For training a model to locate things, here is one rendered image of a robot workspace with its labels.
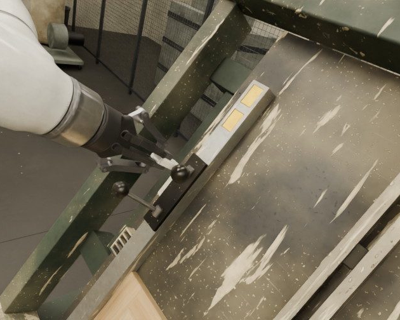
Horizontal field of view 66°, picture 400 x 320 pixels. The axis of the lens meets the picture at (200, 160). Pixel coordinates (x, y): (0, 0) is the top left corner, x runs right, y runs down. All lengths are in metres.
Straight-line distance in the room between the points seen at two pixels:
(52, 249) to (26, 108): 0.67
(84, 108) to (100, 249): 0.61
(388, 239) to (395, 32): 0.34
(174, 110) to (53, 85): 0.53
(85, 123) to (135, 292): 0.48
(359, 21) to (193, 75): 0.42
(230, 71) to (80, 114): 0.55
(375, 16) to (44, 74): 0.55
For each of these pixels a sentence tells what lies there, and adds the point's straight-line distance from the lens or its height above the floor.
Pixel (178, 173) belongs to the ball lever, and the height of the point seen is 1.56.
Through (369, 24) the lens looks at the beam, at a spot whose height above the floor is 1.89.
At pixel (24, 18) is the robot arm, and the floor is 1.77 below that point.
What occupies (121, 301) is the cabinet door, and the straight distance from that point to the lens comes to 0.84.
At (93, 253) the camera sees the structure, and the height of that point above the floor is 1.12.
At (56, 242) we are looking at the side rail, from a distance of 1.01.
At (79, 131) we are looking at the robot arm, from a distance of 0.45.
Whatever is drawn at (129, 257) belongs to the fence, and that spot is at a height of 1.28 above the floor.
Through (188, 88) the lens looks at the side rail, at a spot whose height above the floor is 1.61.
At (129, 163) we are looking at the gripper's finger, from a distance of 0.58.
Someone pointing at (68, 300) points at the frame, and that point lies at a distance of 1.31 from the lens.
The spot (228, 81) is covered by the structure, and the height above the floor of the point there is 1.66.
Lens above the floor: 1.88
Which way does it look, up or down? 29 degrees down
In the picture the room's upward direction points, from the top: 18 degrees clockwise
